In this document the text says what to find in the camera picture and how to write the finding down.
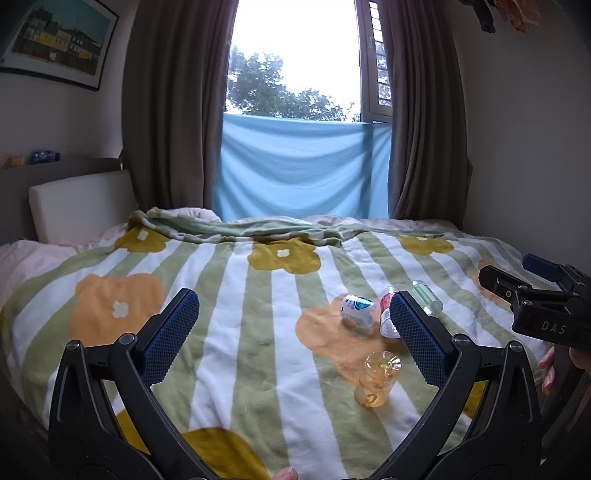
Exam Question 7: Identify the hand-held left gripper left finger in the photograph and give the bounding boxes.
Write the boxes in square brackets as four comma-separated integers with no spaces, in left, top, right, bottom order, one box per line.
[48,288,205,480]

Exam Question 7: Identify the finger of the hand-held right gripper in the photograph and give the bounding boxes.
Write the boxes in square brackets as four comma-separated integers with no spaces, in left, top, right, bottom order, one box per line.
[478,265,536,315]
[522,253,565,291]

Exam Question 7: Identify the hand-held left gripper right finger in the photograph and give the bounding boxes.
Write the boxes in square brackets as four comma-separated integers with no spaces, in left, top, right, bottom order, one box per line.
[373,290,542,480]

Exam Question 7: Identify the orange transparent cup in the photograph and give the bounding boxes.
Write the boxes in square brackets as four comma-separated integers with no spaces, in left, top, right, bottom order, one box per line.
[353,351,402,409]

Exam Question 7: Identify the red and white cup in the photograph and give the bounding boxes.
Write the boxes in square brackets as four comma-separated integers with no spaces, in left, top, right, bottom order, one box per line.
[379,286,403,340]

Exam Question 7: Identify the green transparent cup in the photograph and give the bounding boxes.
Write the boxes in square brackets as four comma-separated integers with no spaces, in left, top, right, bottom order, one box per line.
[412,280,444,317]

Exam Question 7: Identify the white cup with blue label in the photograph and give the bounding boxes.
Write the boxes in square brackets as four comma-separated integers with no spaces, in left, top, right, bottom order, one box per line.
[340,294,380,329]

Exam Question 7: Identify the person's right hand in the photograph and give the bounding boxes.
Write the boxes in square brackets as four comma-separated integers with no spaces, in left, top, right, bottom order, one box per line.
[539,345,591,397]

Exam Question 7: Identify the striped flower blanket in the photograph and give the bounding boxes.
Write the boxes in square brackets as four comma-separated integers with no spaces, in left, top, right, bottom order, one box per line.
[0,208,557,480]

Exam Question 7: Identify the white headboard cushion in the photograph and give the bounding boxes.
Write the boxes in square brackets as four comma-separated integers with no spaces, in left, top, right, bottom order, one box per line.
[28,169,139,243]

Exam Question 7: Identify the brown curtain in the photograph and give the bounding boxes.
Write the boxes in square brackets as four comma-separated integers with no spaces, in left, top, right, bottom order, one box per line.
[122,0,242,221]
[375,0,474,221]

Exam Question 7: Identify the grey headboard shelf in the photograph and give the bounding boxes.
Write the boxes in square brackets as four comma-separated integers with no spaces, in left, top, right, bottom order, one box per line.
[0,156,125,185]

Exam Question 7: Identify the light blue cloth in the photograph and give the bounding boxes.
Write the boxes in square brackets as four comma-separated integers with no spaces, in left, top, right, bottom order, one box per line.
[213,114,393,220]

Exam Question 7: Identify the open window casement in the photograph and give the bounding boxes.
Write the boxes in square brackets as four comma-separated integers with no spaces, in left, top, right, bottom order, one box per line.
[355,0,394,124]

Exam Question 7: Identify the orange hanging cloth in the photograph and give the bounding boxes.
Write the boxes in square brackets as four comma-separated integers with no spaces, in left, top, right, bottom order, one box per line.
[493,0,542,33]

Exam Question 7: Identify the dark hanging object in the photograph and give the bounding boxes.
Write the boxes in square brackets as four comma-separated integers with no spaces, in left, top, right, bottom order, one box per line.
[462,0,498,34]

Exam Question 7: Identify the tree outside window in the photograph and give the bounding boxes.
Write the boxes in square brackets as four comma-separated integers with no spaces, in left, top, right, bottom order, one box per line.
[226,45,362,123]

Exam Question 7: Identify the framed wall picture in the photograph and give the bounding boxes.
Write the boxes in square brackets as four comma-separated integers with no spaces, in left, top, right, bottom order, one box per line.
[0,0,120,91]

